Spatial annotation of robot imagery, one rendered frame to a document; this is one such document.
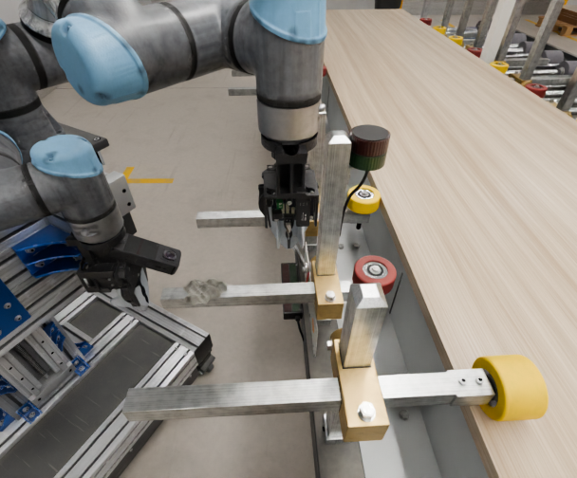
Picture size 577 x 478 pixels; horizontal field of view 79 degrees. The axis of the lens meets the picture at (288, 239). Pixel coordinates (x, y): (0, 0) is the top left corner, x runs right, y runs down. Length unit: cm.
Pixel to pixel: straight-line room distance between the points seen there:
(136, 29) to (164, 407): 41
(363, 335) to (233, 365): 121
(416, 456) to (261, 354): 92
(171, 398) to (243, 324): 123
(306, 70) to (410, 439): 72
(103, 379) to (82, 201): 98
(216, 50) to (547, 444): 63
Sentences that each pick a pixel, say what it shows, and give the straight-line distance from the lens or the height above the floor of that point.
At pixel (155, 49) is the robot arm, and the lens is 39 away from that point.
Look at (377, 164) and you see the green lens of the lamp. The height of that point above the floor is 113.
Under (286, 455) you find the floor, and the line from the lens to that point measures 146.
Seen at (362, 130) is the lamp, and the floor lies 117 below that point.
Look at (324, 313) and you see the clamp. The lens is 69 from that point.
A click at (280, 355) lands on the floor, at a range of 161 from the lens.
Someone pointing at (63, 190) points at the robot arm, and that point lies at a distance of 56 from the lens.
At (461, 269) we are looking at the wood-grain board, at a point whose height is 90.
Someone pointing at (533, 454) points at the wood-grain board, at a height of 90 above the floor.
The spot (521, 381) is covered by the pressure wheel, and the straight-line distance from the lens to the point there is 55.
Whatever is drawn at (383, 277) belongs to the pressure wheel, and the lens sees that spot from 69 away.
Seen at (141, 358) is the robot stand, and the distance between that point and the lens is 146.
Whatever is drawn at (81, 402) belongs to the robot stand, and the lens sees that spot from 147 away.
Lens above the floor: 140
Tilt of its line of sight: 42 degrees down
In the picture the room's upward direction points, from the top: straight up
